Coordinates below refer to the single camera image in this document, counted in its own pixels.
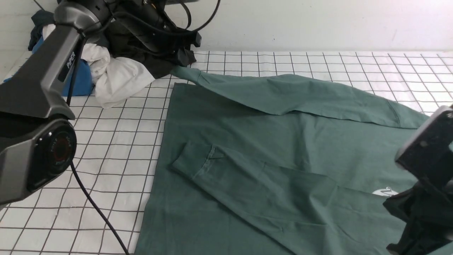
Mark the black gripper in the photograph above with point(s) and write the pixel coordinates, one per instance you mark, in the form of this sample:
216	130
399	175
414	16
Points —
154	30

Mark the green long sleeve shirt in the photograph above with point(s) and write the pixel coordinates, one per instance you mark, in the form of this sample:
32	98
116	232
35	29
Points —
283	165

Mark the black second robot arm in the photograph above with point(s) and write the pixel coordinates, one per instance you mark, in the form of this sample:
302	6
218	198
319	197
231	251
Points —
428	219

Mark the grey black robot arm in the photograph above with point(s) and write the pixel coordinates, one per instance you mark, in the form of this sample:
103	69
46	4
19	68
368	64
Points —
38	142

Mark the dark olive shirt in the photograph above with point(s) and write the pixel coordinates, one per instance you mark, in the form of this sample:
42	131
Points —
124	44

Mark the white shirt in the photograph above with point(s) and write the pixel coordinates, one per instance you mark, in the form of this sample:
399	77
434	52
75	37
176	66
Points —
113	80

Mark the dark teal shirt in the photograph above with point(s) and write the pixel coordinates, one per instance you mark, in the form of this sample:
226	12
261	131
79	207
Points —
40	19

